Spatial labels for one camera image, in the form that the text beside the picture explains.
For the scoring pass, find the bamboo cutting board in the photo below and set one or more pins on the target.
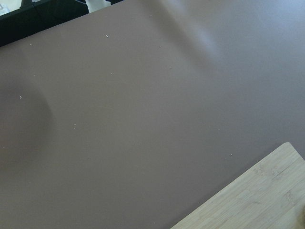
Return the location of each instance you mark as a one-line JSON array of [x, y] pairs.
[[269, 195]]

